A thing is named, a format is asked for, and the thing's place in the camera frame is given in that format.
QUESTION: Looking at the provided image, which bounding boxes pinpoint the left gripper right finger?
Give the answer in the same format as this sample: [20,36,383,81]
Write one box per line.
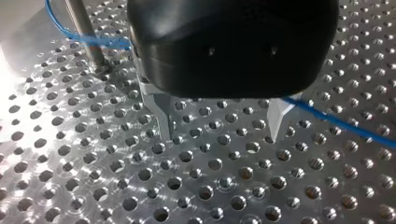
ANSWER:
[266,92,303,143]

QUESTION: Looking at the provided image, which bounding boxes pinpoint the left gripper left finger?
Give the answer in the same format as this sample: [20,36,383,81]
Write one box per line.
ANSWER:
[135,63,176,143]

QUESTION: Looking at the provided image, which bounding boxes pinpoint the blue cable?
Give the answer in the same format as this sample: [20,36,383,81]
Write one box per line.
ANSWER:
[44,0,396,149]

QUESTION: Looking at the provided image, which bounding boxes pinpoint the metal post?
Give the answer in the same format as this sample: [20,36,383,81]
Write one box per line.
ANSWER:
[64,0,112,75]

